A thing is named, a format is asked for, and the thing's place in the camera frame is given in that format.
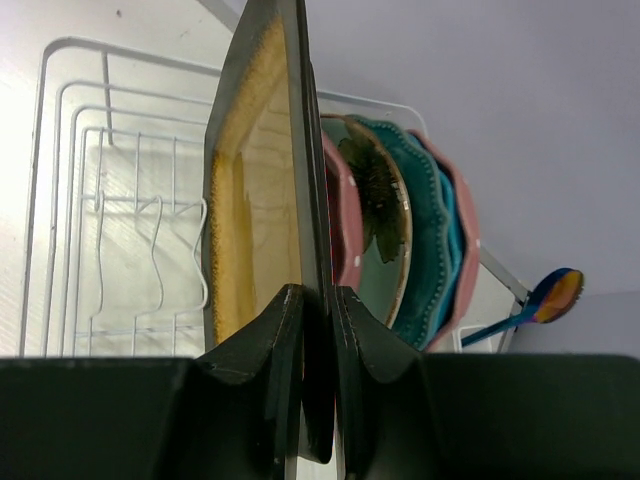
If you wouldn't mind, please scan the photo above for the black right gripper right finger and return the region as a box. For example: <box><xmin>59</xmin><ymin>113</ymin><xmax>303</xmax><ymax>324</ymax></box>
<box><xmin>330</xmin><ymin>285</ymin><xmax>640</xmax><ymax>480</ymax></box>

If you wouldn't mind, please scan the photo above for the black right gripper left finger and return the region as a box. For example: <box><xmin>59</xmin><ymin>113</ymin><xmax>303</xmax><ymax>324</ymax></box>
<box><xmin>0</xmin><ymin>282</ymin><xmax>306</xmax><ymax>480</ymax></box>

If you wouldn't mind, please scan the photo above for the teal embossed plate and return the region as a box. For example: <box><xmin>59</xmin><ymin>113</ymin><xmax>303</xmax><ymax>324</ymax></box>
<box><xmin>351</xmin><ymin>114</ymin><xmax>452</xmax><ymax>350</ymax></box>

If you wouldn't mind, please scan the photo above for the pink polka dot plate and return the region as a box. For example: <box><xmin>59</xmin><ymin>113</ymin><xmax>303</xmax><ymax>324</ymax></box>
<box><xmin>408</xmin><ymin>130</ymin><xmax>481</xmax><ymax>351</ymax></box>

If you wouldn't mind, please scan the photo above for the light green flower plate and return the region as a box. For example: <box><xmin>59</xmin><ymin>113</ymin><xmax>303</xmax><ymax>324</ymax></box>
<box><xmin>321</xmin><ymin>114</ymin><xmax>413</xmax><ymax>327</ymax></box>

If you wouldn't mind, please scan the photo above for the red plate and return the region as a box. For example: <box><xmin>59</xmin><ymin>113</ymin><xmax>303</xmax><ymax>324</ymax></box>
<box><xmin>321</xmin><ymin>131</ymin><xmax>364</xmax><ymax>291</ymax></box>

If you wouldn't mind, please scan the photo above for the yellow square plate black rim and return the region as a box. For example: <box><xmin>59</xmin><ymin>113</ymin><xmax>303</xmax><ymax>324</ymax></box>
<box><xmin>202</xmin><ymin>1</ymin><xmax>334</xmax><ymax>473</ymax></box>

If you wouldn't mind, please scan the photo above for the blue polka dot plate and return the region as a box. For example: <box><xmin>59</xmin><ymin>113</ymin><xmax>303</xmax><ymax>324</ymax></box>
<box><xmin>437</xmin><ymin>170</ymin><xmax>463</xmax><ymax>328</ymax></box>

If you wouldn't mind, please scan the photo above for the white cutlery holder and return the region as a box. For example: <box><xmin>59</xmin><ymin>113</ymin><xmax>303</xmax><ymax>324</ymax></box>
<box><xmin>452</xmin><ymin>294</ymin><xmax>531</xmax><ymax>354</ymax></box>

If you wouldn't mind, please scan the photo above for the dark blue spoon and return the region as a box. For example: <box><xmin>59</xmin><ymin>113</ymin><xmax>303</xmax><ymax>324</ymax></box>
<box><xmin>460</xmin><ymin>268</ymin><xmax>586</xmax><ymax>349</ymax></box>

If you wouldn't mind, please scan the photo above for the clear wire dish rack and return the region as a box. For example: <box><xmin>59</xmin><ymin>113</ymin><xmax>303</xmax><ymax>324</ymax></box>
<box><xmin>18</xmin><ymin>38</ymin><xmax>530</xmax><ymax>358</ymax></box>

